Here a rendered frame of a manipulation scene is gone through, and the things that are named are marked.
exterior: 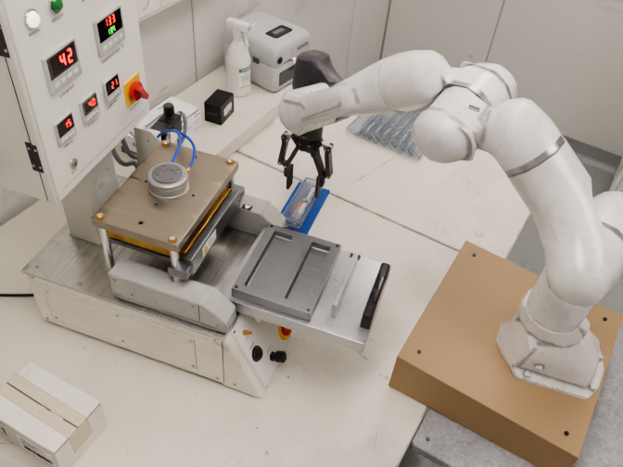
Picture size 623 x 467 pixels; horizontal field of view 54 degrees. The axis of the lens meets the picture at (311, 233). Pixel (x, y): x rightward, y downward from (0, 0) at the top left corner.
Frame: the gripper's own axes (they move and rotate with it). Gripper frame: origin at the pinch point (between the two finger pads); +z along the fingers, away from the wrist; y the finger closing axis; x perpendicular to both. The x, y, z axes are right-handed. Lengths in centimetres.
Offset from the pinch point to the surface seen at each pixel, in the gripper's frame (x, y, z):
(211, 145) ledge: 10.4, -33.3, 4.9
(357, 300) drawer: -44, 27, -12
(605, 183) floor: 164, 110, 86
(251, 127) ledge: 24.4, -26.5, 5.3
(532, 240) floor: 104, 78, 86
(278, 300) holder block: -52, 14, -15
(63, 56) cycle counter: -50, -26, -56
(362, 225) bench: 0.8, 17.6, 9.8
